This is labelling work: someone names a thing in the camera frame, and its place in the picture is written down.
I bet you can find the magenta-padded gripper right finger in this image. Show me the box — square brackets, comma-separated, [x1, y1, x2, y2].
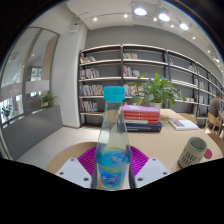
[129, 145, 171, 190]

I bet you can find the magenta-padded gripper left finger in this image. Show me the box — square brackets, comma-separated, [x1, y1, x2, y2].
[55, 145, 98, 190]

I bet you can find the clear bottle with blue cap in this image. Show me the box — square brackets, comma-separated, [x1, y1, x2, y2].
[94, 85, 132, 191]

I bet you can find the green mug with oval pattern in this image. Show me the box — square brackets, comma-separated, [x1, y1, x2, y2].
[178, 136, 208, 169]

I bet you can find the red book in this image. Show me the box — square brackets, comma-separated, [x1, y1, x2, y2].
[123, 112, 161, 126]

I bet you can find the white magazine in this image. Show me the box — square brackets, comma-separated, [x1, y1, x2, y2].
[168, 118, 200, 131]

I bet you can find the flat round red coaster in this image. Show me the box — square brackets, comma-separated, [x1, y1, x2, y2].
[203, 148, 213, 160]

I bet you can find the pink book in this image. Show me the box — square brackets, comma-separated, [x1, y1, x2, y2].
[122, 104, 161, 115]

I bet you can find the small plant by window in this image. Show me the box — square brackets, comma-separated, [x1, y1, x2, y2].
[39, 90, 60, 109]

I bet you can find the group of slatted wooden chairs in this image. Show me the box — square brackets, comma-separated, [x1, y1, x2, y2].
[203, 111, 224, 135]

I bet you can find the green potted plant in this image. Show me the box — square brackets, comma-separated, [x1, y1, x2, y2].
[127, 72, 186, 111]

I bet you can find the person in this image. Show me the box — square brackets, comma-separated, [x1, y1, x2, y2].
[208, 91, 224, 129]

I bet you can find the grey bookshelf unit with books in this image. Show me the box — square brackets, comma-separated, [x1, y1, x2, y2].
[78, 43, 224, 128]

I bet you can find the group of ceiling lights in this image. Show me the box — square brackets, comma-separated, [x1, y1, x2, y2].
[93, 6, 222, 64]

